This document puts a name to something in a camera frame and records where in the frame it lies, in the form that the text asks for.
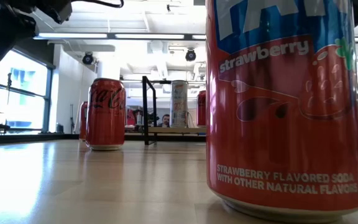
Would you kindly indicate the orange Fanta can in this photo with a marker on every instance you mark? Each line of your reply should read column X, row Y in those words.
column 82, row 124

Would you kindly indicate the red Coca-Cola can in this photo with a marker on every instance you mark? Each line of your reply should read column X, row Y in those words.
column 201, row 109
column 106, row 124

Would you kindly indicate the white orange-print slim can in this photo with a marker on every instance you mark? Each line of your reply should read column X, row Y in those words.
column 179, row 105

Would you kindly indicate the red Fanta strawberry can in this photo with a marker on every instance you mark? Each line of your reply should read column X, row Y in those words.
column 284, row 124

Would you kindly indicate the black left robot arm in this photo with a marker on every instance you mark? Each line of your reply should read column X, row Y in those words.
column 57, row 9

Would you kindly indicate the long LED light bar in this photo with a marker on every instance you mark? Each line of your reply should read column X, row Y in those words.
column 73, row 35

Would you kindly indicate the large glass window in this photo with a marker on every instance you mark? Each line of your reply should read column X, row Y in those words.
column 23, row 93

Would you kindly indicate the round black ceiling fixture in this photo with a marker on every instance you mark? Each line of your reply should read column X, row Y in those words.
column 190, row 55
column 88, row 58

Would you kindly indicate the person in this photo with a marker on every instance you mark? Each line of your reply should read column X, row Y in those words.
column 165, row 119

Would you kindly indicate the black aluminium rig frame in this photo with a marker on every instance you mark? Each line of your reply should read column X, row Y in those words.
column 42, row 137

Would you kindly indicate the black metal shelf frame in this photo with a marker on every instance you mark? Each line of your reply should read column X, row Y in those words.
column 145, row 109

